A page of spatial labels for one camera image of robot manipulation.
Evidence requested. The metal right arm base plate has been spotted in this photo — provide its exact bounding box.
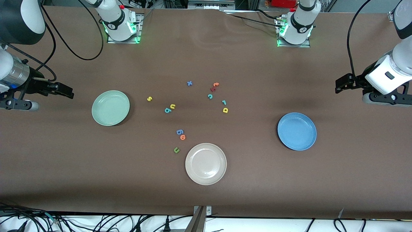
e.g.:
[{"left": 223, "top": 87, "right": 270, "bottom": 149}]
[{"left": 107, "top": 14, "right": 144, "bottom": 44}]

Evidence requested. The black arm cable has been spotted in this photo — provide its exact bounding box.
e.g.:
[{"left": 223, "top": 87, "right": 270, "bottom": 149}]
[
  {"left": 347, "top": 0, "right": 372, "bottom": 81},
  {"left": 0, "top": 0, "right": 105, "bottom": 82}
]

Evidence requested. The grey metal frame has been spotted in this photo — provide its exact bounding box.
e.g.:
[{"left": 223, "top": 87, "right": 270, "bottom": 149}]
[{"left": 188, "top": 0, "right": 236, "bottom": 10}]

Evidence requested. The blue plate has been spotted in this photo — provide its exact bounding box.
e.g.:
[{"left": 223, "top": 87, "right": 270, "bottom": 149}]
[{"left": 277, "top": 112, "right": 317, "bottom": 151}]

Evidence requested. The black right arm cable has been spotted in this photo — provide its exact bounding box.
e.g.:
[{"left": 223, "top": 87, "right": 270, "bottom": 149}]
[{"left": 0, "top": 0, "right": 105, "bottom": 82}]

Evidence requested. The green plate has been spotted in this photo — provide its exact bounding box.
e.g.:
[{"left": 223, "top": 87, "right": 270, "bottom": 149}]
[{"left": 91, "top": 90, "right": 130, "bottom": 126}]

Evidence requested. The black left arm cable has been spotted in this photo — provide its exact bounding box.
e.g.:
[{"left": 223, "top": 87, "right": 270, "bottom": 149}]
[{"left": 347, "top": 0, "right": 372, "bottom": 81}]

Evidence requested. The red box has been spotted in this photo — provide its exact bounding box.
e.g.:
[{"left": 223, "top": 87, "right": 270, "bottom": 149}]
[{"left": 270, "top": 0, "right": 297, "bottom": 9}]

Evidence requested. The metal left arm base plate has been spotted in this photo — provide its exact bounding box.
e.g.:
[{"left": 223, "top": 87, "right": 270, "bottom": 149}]
[{"left": 276, "top": 18, "right": 311, "bottom": 48}]

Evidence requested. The beige plate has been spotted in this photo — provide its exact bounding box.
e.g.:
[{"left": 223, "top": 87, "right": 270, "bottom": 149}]
[{"left": 185, "top": 143, "right": 227, "bottom": 186}]

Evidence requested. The black base cable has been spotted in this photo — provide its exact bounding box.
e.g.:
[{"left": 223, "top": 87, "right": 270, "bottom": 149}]
[
  {"left": 256, "top": 9, "right": 287, "bottom": 21},
  {"left": 222, "top": 11, "right": 284, "bottom": 26}
]

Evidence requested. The aluminium profile bracket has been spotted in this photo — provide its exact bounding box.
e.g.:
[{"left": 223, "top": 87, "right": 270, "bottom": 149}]
[{"left": 184, "top": 206, "right": 213, "bottom": 232}]

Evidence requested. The brown table cover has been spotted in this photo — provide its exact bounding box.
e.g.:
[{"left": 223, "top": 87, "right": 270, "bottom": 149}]
[{"left": 0, "top": 6, "right": 412, "bottom": 219}]

